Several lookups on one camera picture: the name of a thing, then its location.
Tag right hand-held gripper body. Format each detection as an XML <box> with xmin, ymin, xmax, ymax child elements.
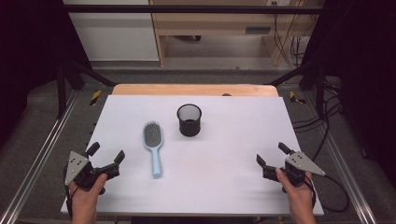
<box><xmin>262</xmin><ymin>151</ymin><xmax>327</xmax><ymax>188</ymax></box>

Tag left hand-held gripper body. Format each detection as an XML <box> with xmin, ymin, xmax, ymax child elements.
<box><xmin>64</xmin><ymin>151</ymin><xmax>120</xmax><ymax>191</ymax></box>

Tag light blue hairbrush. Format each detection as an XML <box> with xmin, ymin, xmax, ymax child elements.
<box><xmin>142</xmin><ymin>120</ymin><xmax>164</xmax><ymax>179</ymax></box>

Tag black mesh cup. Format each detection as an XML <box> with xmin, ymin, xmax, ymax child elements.
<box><xmin>176</xmin><ymin>104</ymin><xmax>203</xmax><ymax>138</ymax></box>

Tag person's right hand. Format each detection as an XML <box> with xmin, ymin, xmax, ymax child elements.
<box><xmin>275</xmin><ymin>168</ymin><xmax>316</xmax><ymax>208</ymax></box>

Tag person's left hand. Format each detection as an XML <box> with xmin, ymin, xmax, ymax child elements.
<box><xmin>68</xmin><ymin>173</ymin><xmax>108</xmax><ymax>208</ymax></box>

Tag white table board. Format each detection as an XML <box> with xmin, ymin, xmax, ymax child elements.
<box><xmin>60</xmin><ymin>94</ymin><xmax>325</xmax><ymax>217</ymax></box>

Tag black metal stand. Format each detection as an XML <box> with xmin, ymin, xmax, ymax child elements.
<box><xmin>264</xmin><ymin>59</ymin><xmax>328</xmax><ymax>119</ymax></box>
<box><xmin>55</xmin><ymin>59</ymin><xmax>117</xmax><ymax>119</ymax></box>

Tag wooden table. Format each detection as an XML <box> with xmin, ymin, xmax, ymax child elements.
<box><xmin>111</xmin><ymin>83</ymin><xmax>279</xmax><ymax>98</ymax></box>

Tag black curtain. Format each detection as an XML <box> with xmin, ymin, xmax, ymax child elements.
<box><xmin>302</xmin><ymin>0</ymin><xmax>396</xmax><ymax>188</ymax></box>
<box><xmin>0</xmin><ymin>0</ymin><xmax>92</xmax><ymax>148</ymax></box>

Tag white cabinet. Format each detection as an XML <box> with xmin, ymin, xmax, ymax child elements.
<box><xmin>62</xmin><ymin>0</ymin><xmax>160</xmax><ymax>63</ymax></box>

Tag light wooden desk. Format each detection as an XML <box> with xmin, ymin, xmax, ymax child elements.
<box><xmin>148</xmin><ymin>0</ymin><xmax>325</xmax><ymax>68</ymax></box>

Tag black metal crossbar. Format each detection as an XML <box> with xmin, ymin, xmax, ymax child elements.
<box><xmin>60</xmin><ymin>4</ymin><xmax>325</xmax><ymax>15</ymax></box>

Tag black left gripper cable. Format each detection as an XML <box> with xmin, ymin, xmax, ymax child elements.
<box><xmin>63</xmin><ymin>166</ymin><xmax>75</xmax><ymax>218</ymax></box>

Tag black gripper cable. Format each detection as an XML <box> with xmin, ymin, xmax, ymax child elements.
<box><xmin>63</xmin><ymin>166</ymin><xmax>75</xmax><ymax>218</ymax></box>
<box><xmin>320</xmin><ymin>174</ymin><xmax>350</xmax><ymax>214</ymax></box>

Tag aluminium floor rail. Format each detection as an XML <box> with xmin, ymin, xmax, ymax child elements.
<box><xmin>0</xmin><ymin>90</ymin><xmax>80</xmax><ymax>224</ymax></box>
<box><xmin>303</xmin><ymin>92</ymin><xmax>378</xmax><ymax>224</ymax></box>

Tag black floor cables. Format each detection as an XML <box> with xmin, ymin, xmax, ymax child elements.
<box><xmin>292</xmin><ymin>77</ymin><xmax>344</xmax><ymax>162</ymax></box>

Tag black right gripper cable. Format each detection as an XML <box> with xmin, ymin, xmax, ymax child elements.
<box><xmin>320</xmin><ymin>174</ymin><xmax>350</xmax><ymax>214</ymax></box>

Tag hanging black cables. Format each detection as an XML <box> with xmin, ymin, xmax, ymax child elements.
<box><xmin>273</xmin><ymin>13</ymin><xmax>312</xmax><ymax>68</ymax></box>

